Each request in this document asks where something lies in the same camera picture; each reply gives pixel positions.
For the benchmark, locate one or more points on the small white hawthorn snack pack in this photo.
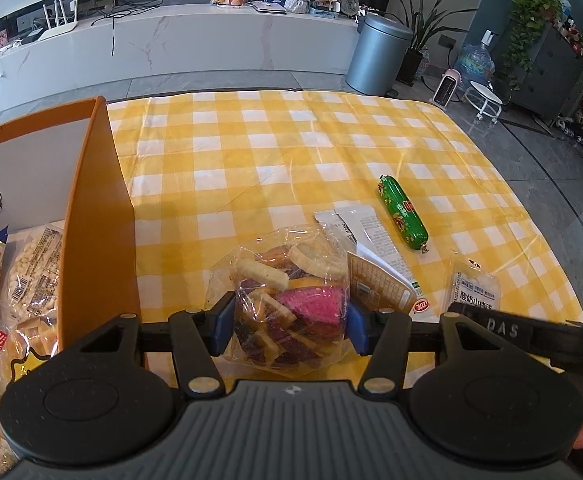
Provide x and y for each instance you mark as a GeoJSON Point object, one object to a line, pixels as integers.
{"type": "Point", "coordinates": [471, 285]}

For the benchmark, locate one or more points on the orange storage box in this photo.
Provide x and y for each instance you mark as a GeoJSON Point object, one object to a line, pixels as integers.
{"type": "Point", "coordinates": [61, 164]}

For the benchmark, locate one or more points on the white marble tv counter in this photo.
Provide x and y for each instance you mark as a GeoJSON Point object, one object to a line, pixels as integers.
{"type": "Point", "coordinates": [174, 39]}

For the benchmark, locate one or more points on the green sausage stick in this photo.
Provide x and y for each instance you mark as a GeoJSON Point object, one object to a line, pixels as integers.
{"type": "Point", "coordinates": [403, 214]}

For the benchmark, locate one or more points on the dark grey cabinet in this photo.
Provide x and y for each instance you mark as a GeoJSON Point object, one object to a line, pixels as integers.
{"type": "Point", "coordinates": [555, 70]}

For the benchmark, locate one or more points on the grey metal trash can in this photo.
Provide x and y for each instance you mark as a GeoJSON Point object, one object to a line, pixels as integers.
{"type": "Point", "coordinates": [379, 54]}

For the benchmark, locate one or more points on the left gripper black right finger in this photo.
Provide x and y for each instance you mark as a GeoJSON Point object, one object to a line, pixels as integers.
{"type": "Point", "coordinates": [469, 393]}

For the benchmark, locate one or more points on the white round stool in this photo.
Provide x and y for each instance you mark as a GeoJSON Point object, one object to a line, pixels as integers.
{"type": "Point", "coordinates": [486, 103]}

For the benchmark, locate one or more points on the clear bag of white puffs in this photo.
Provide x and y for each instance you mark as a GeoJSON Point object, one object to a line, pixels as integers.
{"type": "Point", "coordinates": [33, 276]}

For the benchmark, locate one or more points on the small pink heater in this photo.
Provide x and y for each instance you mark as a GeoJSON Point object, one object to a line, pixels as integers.
{"type": "Point", "coordinates": [446, 88]}

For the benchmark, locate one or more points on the clear bag of mixed pastries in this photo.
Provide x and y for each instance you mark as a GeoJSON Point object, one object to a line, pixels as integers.
{"type": "Point", "coordinates": [291, 294]}

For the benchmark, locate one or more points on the white wifi router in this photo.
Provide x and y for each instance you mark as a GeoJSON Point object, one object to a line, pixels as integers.
{"type": "Point", "coordinates": [60, 18]}

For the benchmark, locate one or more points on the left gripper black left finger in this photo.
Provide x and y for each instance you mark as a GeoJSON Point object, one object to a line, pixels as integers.
{"type": "Point", "coordinates": [119, 390]}

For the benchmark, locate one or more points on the blue water jug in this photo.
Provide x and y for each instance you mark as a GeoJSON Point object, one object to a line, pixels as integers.
{"type": "Point", "coordinates": [474, 63]}

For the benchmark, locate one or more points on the tall green potted plant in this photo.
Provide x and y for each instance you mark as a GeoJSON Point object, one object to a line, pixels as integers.
{"type": "Point", "coordinates": [424, 24]}

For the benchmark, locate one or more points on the trailing vine plant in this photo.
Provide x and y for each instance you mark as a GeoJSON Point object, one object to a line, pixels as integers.
{"type": "Point", "coordinates": [527, 21]}

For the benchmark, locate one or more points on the yellow white checkered tablecloth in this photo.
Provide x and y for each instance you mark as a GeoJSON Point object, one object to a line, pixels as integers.
{"type": "Point", "coordinates": [208, 172]}

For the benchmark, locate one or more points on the yellow label snack bag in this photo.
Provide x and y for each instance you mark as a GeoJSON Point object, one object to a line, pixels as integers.
{"type": "Point", "coordinates": [25, 346]}

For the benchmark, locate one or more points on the white snack packet with text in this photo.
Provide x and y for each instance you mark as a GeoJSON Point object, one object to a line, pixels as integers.
{"type": "Point", "coordinates": [362, 226]}

